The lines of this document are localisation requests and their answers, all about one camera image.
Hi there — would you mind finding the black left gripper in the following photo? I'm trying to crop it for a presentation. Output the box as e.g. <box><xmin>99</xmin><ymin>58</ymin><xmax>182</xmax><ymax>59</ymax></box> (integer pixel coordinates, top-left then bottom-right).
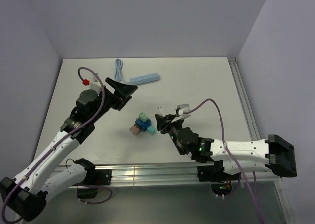
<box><xmin>91</xmin><ymin>78</ymin><xmax>138</xmax><ymax>123</ymax></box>

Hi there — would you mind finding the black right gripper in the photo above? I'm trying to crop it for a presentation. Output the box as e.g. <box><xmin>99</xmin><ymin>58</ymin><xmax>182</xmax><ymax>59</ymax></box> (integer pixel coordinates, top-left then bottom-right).
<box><xmin>155</xmin><ymin>112</ymin><xmax>186</xmax><ymax>155</ymax></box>

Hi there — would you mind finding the white plug adapter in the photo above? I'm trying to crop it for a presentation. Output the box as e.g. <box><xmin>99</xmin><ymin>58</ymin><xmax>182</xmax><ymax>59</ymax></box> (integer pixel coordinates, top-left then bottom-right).
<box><xmin>158</xmin><ymin>106</ymin><xmax>166</xmax><ymax>117</ymax></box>

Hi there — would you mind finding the teal charger plug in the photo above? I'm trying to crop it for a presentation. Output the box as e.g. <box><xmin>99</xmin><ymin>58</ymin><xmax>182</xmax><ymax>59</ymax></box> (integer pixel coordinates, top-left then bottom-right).
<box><xmin>147</xmin><ymin>125</ymin><xmax>156</xmax><ymax>135</ymax></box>

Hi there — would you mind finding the blue cube socket adapter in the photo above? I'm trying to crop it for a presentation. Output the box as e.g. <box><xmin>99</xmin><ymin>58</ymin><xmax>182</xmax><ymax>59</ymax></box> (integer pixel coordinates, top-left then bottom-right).
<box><xmin>135</xmin><ymin>118</ymin><xmax>152</xmax><ymax>132</ymax></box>

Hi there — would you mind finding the pink charger plug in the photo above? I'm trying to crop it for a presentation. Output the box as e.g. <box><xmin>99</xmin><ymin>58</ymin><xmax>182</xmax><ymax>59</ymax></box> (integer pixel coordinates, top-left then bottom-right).
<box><xmin>129</xmin><ymin>124</ymin><xmax>141</xmax><ymax>135</ymax></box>

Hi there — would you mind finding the light blue power strip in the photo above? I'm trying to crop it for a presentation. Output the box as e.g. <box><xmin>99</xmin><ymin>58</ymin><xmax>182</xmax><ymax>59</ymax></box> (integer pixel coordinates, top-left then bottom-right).
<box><xmin>130</xmin><ymin>73</ymin><xmax>160</xmax><ymax>85</ymax></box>

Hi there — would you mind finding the green plug adapter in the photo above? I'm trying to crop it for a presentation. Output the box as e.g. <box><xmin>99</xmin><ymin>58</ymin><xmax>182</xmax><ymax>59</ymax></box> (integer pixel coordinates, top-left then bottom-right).
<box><xmin>138</xmin><ymin>112</ymin><xmax>148</xmax><ymax>122</ymax></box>

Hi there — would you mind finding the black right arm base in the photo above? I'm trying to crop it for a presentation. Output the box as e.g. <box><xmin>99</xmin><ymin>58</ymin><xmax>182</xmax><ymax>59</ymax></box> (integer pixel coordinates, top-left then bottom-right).
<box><xmin>197</xmin><ymin>165</ymin><xmax>241</xmax><ymax>200</ymax></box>

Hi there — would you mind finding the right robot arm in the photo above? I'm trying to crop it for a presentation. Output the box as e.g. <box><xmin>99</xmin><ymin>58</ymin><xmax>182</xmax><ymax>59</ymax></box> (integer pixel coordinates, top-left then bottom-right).
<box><xmin>155</xmin><ymin>114</ymin><xmax>297</xmax><ymax>181</ymax></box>

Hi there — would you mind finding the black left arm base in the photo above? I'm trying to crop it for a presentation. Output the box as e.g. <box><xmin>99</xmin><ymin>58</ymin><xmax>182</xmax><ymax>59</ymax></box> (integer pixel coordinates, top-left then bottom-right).
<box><xmin>75</xmin><ymin>169</ymin><xmax>114</xmax><ymax>205</ymax></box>

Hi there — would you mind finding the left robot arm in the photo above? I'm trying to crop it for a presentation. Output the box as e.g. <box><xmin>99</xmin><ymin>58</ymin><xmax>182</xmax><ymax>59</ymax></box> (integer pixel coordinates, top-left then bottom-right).
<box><xmin>0</xmin><ymin>78</ymin><xmax>138</xmax><ymax>222</ymax></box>

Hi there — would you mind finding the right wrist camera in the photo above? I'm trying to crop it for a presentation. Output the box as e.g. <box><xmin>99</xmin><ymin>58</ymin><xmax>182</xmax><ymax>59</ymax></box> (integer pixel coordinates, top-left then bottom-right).
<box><xmin>172</xmin><ymin>104</ymin><xmax>191</xmax><ymax>123</ymax></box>

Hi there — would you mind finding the light blue power cord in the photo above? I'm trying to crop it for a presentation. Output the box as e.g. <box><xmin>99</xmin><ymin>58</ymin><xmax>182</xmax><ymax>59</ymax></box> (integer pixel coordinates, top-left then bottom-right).
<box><xmin>113</xmin><ymin>58</ymin><xmax>131</xmax><ymax>83</ymax></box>

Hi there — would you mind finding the aluminium front rail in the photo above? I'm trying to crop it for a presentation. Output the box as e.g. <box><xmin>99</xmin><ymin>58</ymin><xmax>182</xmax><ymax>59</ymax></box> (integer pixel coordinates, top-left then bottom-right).
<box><xmin>54</xmin><ymin>163</ymin><xmax>279</xmax><ymax>189</ymax></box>

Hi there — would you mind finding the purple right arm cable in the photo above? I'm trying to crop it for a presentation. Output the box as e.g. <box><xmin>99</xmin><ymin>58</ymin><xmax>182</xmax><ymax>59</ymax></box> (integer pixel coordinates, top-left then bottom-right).
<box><xmin>184</xmin><ymin>98</ymin><xmax>265</xmax><ymax>224</ymax></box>

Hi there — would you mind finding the aluminium side rail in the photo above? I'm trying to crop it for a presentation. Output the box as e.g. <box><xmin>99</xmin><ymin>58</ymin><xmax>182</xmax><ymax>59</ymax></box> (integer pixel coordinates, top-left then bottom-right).
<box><xmin>227</xmin><ymin>57</ymin><xmax>261</xmax><ymax>140</ymax></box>

